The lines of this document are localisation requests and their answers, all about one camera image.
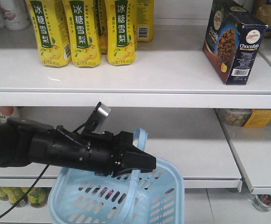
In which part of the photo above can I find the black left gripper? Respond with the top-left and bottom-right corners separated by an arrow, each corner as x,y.
28,126 -> 156,177

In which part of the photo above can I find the light blue plastic basket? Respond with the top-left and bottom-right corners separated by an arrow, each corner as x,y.
47,127 -> 185,224

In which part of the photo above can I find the blue chocolate cookie box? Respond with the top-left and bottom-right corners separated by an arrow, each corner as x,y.
203,0 -> 268,85

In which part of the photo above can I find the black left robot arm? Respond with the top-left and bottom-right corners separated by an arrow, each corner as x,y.
0,118 -> 156,177

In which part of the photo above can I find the white store shelving unit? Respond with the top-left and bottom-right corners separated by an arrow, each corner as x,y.
0,0 -> 271,224

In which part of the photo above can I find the clear snack box yellow label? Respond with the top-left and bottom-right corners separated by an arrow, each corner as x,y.
215,108 -> 271,127

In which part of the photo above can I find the yellow pear drink bottle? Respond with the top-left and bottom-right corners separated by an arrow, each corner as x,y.
26,0 -> 71,68
63,0 -> 102,68
105,0 -> 136,66

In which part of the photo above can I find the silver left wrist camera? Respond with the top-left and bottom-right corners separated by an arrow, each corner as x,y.
82,102 -> 111,134

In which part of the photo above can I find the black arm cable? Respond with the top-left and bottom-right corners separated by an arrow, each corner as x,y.
0,164 -> 50,222

